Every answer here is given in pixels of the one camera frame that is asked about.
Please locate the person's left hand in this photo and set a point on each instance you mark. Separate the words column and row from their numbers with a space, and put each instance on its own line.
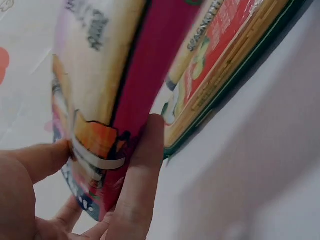
column 17, row 205

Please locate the person's left thumb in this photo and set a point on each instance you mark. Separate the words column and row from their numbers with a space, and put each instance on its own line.
column 37, row 161

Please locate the person's left fingers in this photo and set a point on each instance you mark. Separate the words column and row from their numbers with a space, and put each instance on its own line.
column 67, row 220

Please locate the magenta and cream printed box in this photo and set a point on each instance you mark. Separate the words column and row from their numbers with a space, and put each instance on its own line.
column 100, row 75

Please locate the red green-edged spaghetti packet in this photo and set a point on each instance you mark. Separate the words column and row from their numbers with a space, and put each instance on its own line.
column 225, row 57

